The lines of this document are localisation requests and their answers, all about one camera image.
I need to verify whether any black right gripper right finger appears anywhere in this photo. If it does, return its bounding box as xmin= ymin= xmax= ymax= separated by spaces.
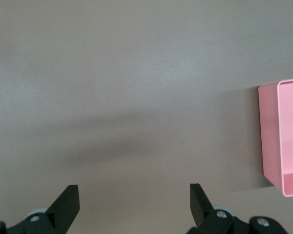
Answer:
xmin=185 ymin=183 xmax=288 ymax=234

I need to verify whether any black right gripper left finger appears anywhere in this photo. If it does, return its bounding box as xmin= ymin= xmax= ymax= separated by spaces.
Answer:
xmin=0 ymin=184 xmax=81 ymax=234

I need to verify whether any pink plastic box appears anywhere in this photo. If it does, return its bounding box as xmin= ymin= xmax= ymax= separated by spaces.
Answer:
xmin=258 ymin=78 xmax=293 ymax=197

